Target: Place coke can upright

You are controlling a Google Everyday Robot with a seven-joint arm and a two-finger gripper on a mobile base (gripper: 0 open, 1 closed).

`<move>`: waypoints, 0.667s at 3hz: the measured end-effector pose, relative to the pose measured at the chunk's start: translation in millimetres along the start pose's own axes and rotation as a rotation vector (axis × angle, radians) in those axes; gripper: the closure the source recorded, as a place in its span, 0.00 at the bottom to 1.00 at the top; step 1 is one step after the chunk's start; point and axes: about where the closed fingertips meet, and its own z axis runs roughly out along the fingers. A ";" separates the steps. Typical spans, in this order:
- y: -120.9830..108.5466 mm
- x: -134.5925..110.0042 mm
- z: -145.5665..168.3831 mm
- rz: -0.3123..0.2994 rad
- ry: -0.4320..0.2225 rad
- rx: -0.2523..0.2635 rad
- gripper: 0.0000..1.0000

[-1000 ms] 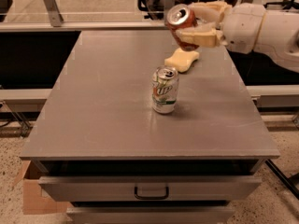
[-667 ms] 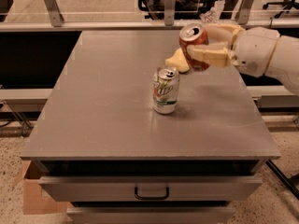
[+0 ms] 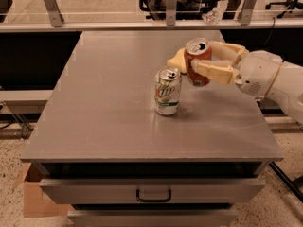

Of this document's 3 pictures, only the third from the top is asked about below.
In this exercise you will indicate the black office chair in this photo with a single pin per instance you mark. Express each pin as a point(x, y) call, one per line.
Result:
point(289, 6)
point(189, 0)

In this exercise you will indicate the grey cabinet drawer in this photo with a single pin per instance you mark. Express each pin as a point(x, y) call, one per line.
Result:
point(122, 191)
point(153, 218)

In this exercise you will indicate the crumpled clear plastic bag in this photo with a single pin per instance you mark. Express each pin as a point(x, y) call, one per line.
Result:
point(214, 16)

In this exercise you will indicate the black drawer handle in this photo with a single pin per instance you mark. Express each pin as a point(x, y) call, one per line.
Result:
point(153, 197)

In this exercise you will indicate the brown cardboard box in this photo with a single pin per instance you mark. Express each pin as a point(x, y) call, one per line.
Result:
point(36, 203)

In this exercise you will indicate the white green 7up can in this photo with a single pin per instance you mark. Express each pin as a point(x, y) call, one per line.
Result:
point(167, 90)

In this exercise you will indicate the yellow sponge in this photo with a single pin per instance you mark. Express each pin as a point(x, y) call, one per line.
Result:
point(178, 61)

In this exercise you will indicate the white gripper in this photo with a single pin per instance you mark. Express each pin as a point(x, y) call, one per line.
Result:
point(257, 73)

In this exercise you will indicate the black office chair right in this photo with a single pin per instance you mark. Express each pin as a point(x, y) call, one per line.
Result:
point(289, 6)

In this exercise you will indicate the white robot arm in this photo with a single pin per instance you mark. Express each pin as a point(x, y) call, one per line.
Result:
point(287, 89)

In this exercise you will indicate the grey cabinet lower drawer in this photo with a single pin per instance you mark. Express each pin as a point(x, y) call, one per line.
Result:
point(153, 218)

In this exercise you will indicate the grey cabinet top drawer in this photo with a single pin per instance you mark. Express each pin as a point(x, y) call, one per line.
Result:
point(122, 191)

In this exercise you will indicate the red coke can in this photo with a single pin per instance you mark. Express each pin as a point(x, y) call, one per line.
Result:
point(197, 49)

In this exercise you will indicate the metal railing frame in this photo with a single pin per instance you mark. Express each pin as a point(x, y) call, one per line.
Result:
point(34, 15)

